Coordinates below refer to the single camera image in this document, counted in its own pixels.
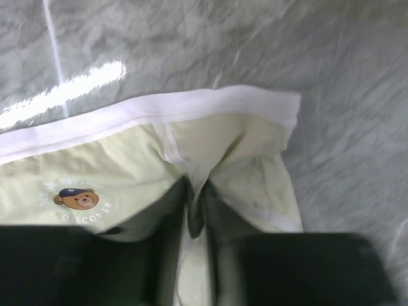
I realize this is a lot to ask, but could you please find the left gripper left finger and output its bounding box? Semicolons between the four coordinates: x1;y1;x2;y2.
1;177;191;305

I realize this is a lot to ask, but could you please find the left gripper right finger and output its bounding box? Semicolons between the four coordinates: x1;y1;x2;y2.
202;183;400;305

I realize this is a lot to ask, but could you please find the pale green underwear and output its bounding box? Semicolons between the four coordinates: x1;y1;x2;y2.
1;85;302;305

